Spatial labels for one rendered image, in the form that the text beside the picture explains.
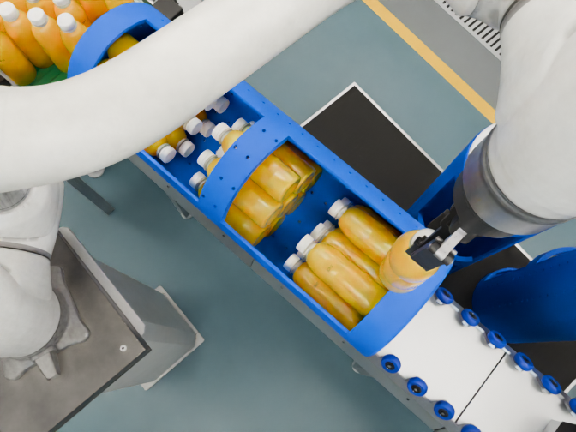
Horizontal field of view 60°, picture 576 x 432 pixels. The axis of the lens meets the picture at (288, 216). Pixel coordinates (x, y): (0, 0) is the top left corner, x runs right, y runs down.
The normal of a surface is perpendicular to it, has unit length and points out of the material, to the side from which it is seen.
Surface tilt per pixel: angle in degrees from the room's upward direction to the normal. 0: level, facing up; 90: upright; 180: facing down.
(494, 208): 89
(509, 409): 0
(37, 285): 82
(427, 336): 0
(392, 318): 31
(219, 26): 17
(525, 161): 91
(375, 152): 0
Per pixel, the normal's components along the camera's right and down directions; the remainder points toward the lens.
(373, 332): -0.48, 0.36
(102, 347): -0.03, -0.33
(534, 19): -0.89, -0.29
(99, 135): 0.25, 0.47
